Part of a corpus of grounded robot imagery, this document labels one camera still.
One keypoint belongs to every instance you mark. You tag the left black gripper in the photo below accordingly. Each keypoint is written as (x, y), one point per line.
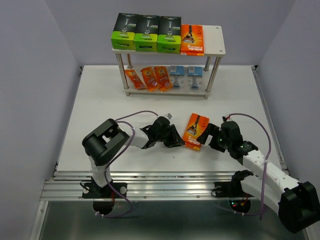
(175, 140)

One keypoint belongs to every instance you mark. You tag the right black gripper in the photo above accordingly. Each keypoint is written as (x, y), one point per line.
(212, 130)

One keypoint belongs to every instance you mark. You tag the orange Gillette Fusion pack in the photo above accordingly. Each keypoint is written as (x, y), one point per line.
(192, 40)
(197, 124)

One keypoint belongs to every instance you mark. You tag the orange BIC razor bag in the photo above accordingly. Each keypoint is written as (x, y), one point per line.
(163, 78)
(135, 79)
(150, 79)

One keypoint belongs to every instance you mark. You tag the blue clear razor blister pack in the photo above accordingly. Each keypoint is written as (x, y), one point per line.
(177, 76)

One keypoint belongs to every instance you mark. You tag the black green razor box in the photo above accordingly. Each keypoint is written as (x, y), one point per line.
(123, 34)
(169, 34)

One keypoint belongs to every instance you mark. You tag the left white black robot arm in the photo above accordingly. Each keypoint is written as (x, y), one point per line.
(109, 140)

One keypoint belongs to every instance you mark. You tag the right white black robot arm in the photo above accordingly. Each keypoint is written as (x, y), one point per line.
(296, 203)

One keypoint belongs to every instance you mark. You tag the white two-tier shelf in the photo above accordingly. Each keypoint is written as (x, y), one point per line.
(214, 50)

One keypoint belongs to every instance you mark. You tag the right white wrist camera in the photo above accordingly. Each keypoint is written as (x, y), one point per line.
(227, 118)

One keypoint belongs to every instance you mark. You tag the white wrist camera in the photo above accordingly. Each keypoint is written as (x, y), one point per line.
(168, 116)
(227, 118)

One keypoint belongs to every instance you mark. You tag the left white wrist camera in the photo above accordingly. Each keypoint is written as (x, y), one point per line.
(168, 116)

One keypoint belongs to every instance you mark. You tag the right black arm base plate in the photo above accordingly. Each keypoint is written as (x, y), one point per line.
(242, 183)

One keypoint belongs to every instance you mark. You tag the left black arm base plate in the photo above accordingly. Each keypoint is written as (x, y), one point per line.
(90, 190)

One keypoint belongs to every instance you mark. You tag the aluminium rail frame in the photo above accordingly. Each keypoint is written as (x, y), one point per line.
(170, 188)

